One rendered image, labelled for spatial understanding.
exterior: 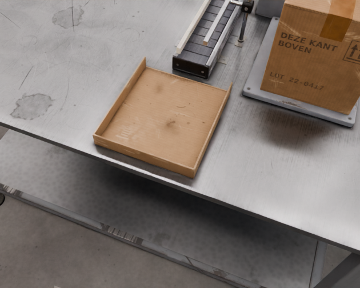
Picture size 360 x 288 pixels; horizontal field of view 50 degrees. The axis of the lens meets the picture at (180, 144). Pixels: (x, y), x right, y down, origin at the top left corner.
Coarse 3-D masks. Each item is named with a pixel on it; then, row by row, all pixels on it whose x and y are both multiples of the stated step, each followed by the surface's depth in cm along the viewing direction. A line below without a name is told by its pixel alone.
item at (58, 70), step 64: (0, 0) 128; (64, 0) 129; (128, 0) 131; (192, 0) 132; (256, 0) 133; (0, 64) 111; (64, 64) 112; (128, 64) 112; (64, 128) 98; (256, 128) 100; (320, 128) 101; (192, 192) 89; (256, 192) 89; (320, 192) 90
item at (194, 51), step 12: (216, 0) 124; (216, 12) 120; (228, 12) 120; (204, 24) 116; (192, 36) 113; (204, 36) 113; (216, 36) 113; (192, 48) 110; (204, 48) 110; (192, 60) 107; (204, 60) 107
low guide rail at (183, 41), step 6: (210, 0) 120; (204, 6) 116; (198, 12) 114; (204, 12) 117; (198, 18) 113; (192, 24) 111; (192, 30) 110; (186, 36) 108; (180, 42) 106; (186, 42) 109; (180, 48) 105
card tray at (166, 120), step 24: (144, 72) 110; (120, 96) 100; (144, 96) 105; (168, 96) 105; (192, 96) 105; (216, 96) 106; (120, 120) 100; (144, 120) 100; (168, 120) 100; (192, 120) 100; (216, 120) 96; (96, 144) 95; (120, 144) 91; (144, 144) 96; (168, 144) 96; (192, 144) 96; (168, 168) 91; (192, 168) 88
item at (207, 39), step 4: (228, 0) 110; (224, 4) 109; (228, 4) 110; (224, 8) 108; (220, 12) 107; (224, 12) 108; (220, 16) 106; (216, 20) 105; (220, 20) 106; (216, 24) 104; (212, 28) 103; (216, 28) 104; (208, 32) 102; (212, 32) 102; (208, 36) 101; (204, 40) 100; (208, 40) 100; (204, 44) 100
